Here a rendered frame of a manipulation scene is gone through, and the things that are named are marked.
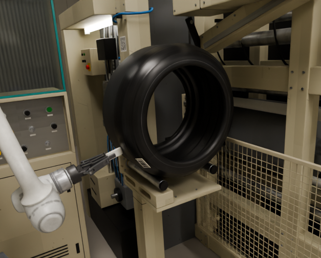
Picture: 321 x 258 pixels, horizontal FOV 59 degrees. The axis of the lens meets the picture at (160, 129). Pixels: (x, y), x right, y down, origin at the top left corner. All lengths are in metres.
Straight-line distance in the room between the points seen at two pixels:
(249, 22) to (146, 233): 1.26
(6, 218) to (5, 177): 0.24
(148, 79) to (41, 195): 0.55
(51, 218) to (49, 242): 1.06
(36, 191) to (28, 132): 0.84
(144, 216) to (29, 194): 0.89
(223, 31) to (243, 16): 0.13
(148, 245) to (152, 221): 0.16
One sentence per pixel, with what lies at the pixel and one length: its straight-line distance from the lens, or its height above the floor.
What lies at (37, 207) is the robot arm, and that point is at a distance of 0.98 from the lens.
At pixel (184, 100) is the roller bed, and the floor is 1.16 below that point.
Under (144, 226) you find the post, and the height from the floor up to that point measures 0.47.
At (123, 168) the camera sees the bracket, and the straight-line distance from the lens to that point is 1.52.
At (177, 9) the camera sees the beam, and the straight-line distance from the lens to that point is 1.55.
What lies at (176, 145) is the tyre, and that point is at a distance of 1.55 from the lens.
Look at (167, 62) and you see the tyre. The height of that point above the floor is 1.42.
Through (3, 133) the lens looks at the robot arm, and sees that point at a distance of 1.01.
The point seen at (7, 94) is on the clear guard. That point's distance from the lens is 1.73.
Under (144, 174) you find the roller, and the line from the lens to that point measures 1.34.
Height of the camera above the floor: 1.45
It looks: 15 degrees down
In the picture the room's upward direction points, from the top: 3 degrees counter-clockwise
